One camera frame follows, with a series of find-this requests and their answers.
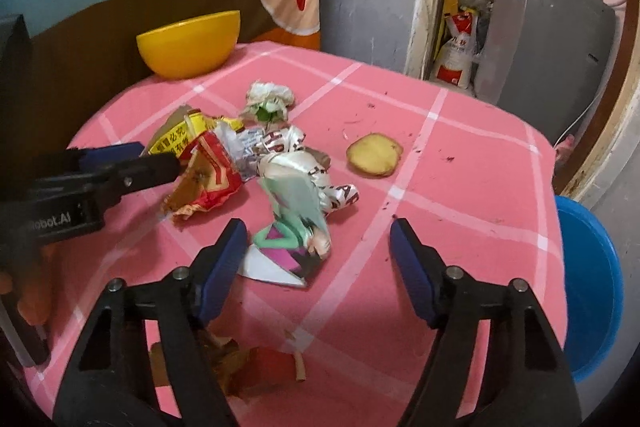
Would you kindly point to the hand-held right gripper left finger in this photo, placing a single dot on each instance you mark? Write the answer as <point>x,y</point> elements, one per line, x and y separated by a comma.
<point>227,252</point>

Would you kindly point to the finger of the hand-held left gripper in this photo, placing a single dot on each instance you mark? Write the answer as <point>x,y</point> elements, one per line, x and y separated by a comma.
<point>150,172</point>
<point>112,154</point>

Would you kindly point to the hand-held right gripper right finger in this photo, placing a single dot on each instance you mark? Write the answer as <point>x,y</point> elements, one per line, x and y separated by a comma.
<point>407,252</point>

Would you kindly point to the yellow printed wrapper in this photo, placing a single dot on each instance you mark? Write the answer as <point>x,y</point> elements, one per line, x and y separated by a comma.
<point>172,139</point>

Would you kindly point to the red gold snack wrapper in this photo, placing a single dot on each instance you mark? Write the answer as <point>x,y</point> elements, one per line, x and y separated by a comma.
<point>215,187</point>

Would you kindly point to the green cartoon printed paper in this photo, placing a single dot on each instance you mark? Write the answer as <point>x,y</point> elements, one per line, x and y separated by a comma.
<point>290,227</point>

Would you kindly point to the silver wrapper with red letters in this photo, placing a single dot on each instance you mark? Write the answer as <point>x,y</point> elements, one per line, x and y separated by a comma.
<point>330,194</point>

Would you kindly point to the potato slice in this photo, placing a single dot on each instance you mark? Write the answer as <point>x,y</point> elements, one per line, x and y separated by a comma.
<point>375,154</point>

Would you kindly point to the brown peel scraps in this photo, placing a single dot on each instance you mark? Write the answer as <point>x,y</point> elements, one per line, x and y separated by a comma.
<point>225,357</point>

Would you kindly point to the red wrapper piece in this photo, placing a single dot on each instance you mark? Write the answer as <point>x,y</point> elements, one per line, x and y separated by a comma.
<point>270,367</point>

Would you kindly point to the pale stick scrap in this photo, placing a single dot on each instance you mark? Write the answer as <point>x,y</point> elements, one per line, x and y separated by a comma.
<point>299,367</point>

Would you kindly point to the white green wrapper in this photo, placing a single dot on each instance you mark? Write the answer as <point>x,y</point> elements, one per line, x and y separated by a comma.
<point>267,94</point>

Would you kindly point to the blue plastic bucket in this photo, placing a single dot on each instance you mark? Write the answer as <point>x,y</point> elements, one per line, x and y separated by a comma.
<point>590,287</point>

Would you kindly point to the person's left hand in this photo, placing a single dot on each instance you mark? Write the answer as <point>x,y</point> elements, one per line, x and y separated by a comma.
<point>31,307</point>

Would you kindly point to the pink checked tablecloth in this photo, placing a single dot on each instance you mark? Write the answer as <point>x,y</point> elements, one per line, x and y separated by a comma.
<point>450,207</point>

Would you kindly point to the brown wooden headboard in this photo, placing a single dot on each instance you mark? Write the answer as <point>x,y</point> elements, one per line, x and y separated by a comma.
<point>100,37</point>

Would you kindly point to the yellow plastic bowl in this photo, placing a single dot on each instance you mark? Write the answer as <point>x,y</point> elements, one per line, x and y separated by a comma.
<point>187,47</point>

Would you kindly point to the pink slippers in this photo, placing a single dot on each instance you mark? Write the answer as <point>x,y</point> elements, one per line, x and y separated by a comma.
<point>565,146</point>

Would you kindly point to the white red sack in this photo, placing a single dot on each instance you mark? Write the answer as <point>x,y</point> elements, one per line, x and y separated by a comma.
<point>457,52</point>

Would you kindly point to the grey refrigerator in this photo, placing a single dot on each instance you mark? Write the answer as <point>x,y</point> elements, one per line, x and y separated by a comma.
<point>545,37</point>

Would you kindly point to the brown wooden door frame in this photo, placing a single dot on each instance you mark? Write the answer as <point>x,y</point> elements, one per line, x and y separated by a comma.
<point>600,117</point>

